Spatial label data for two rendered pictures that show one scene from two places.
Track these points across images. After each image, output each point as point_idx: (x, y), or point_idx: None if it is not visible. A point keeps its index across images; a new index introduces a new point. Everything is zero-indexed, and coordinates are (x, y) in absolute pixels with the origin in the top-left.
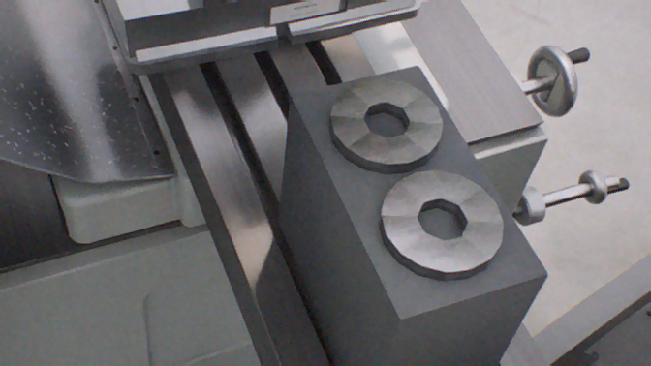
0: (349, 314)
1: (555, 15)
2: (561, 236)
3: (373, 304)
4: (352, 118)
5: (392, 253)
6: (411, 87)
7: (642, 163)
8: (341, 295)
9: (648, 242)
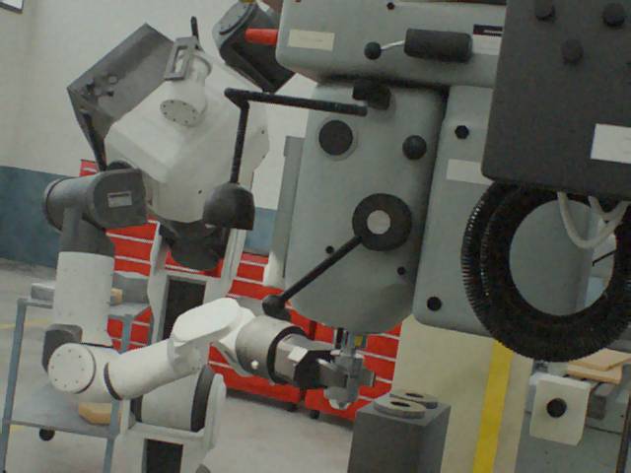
0: (436, 462)
1: None
2: None
3: (445, 425)
4: (413, 408)
5: (437, 405)
6: (378, 402)
7: None
8: (434, 463)
9: None
